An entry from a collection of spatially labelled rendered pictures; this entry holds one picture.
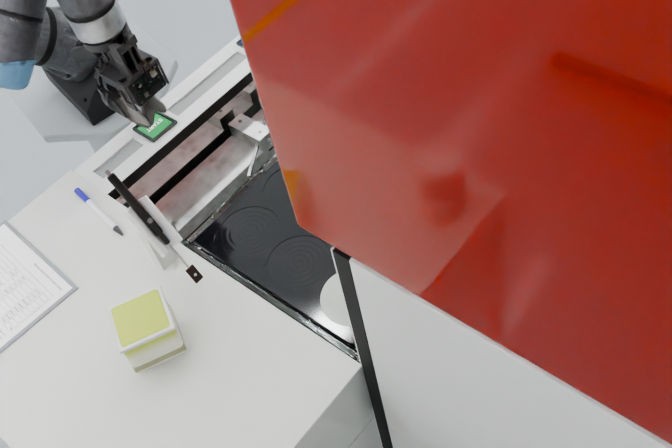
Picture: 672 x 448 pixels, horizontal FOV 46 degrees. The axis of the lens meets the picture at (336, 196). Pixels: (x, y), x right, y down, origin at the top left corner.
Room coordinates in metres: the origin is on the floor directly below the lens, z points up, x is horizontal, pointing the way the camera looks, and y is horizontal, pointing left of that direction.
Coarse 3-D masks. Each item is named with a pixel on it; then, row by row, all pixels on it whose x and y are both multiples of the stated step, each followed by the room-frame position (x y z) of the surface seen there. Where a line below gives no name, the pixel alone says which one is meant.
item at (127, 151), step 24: (240, 48) 1.19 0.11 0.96; (216, 72) 1.14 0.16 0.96; (240, 72) 1.12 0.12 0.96; (168, 96) 1.10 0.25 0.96; (192, 96) 1.09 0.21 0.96; (216, 96) 1.07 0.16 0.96; (192, 120) 1.02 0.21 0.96; (120, 144) 1.01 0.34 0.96; (144, 144) 0.99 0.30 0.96; (96, 168) 0.96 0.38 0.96; (120, 168) 0.95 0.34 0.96
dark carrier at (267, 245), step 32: (256, 192) 0.88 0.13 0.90; (224, 224) 0.83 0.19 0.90; (256, 224) 0.81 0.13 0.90; (288, 224) 0.80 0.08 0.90; (224, 256) 0.77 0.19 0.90; (256, 256) 0.75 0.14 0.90; (288, 256) 0.74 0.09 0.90; (320, 256) 0.72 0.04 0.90; (288, 288) 0.68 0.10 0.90; (320, 288) 0.67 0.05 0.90; (320, 320) 0.61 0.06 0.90
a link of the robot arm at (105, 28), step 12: (108, 12) 0.96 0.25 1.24; (120, 12) 0.98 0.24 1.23; (72, 24) 0.96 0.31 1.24; (84, 24) 0.95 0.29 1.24; (96, 24) 0.95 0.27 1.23; (108, 24) 0.96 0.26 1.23; (120, 24) 0.97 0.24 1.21; (84, 36) 0.96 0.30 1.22; (96, 36) 0.95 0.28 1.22; (108, 36) 0.95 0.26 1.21
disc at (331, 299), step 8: (328, 280) 0.68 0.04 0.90; (336, 280) 0.67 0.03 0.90; (328, 288) 0.66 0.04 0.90; (336, 288) 0.66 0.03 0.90; (320, 296) 0.65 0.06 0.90; (328, 296) 0.65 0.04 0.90; (336, 296) 0.65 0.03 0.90; (328, 304) 0.64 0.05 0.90; (336, 304) 0.63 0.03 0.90; (344, 304) 0.63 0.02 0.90; (328, 312) 0.62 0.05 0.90; (336, 312) 0.62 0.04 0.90; (344, 312) 0.62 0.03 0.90; (336, 320) 0.61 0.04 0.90; (344, 320) 0.60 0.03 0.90
